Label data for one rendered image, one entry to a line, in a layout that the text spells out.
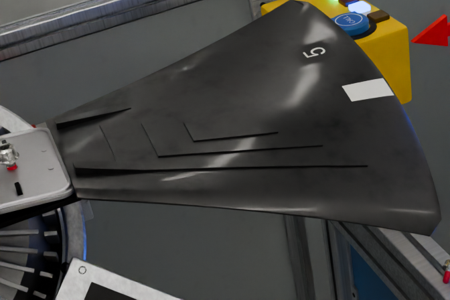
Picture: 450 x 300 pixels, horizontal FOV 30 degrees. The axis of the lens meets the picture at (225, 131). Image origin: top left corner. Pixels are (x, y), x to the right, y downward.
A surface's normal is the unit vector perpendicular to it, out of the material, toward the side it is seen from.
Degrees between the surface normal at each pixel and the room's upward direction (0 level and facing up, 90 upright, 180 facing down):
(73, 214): 50
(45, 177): 6
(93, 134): 6
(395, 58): 90
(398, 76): 90
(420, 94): 90
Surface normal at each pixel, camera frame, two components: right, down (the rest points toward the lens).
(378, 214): 0.22, -0.44
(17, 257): 0.25, -0.19
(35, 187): -0.06, -0.87
